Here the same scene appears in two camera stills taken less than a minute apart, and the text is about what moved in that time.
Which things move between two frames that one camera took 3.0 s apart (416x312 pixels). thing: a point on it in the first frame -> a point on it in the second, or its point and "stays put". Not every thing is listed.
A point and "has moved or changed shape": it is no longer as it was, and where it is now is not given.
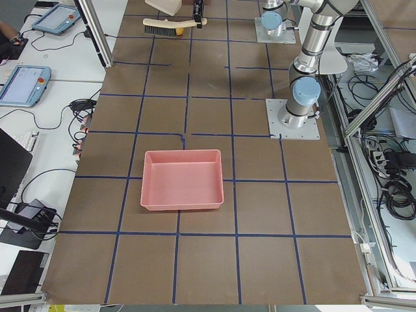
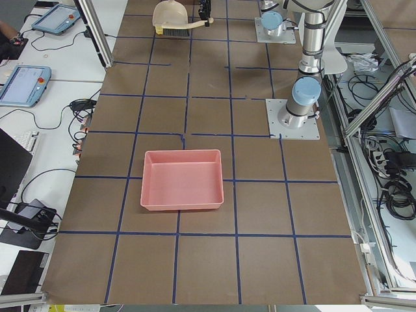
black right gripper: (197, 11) -> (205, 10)
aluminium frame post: (91, 17) stays put
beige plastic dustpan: (169, 6) has moved or changed shape
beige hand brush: (166, 27) has moved or changed shape
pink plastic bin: (182, 179) stays put
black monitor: (14, 162) stays put
